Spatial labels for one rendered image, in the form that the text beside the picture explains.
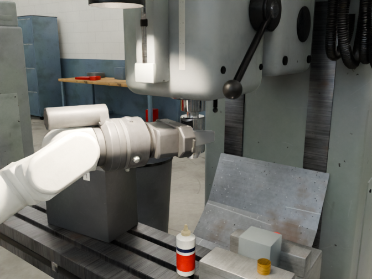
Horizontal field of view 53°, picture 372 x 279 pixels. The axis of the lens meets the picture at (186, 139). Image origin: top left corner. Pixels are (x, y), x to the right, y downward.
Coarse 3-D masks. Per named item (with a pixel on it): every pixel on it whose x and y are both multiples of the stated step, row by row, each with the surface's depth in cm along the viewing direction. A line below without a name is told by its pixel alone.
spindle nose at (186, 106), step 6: (180, 102) 69; (186, 102) 67; (192, 102) 67; (198, 102) 67; (204, 102) 68; (180, 108) 69; (186, 108) 68; (192, 108) 67; (198, 108) 68; (204, 108) 69
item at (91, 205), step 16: (96, 176) 88; (112, 176) 89; (128, 176) 95; (64, 192) 96; (80, 192) 92; (96, 192) 90; (112, 192) 90; (128, 192) 96; (48, 208) 100; (64, 208) 97; (80, 208) 94; (96, 208) 91; (112, 208) 91; (128, 208) 97; (64, 224) 98; (80, 224) 95; (96, 224) 92; (112, 224) 92; (128, 224) 97; (112, 240) 92
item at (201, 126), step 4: (184, 124) 69; (188, 124) 68; (192, 124) 68; (196, 124) 68; (200, 124) 69; (204, 124) 70; (192, 128) 68; (196, 128) 68; (200, 128) 69; (204, 128) 70; (204, 144) 71; (196, 148) 69; (200, 148) 70; (204, 148) 71; (196, 152) 70; (200, 152) 70
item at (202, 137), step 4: (196, 132) 67; (200, 132) 68; (204, 132) 68; (208, 132) 69; (212, 132) 69; (196, 136) 68; (200, 136) 68; (204, 136) 69; (208, 136) 69; (212, 136) 69; (196, 140) 68; (200, 140) 68; (204, 140) 69; (208, 140) 69; (212, 140) 70; (196, 144) 68; (200, 144) 68
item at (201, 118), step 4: (180, 116) 70; (184, 116) 70; (200, 116) 70; (204, 116) 70; (180, 120) 70; (184, 120) 68; (188, 120) 68; (192, 120) 68; (196, 120) 68; (200, 120) 68; (204, 120) 69
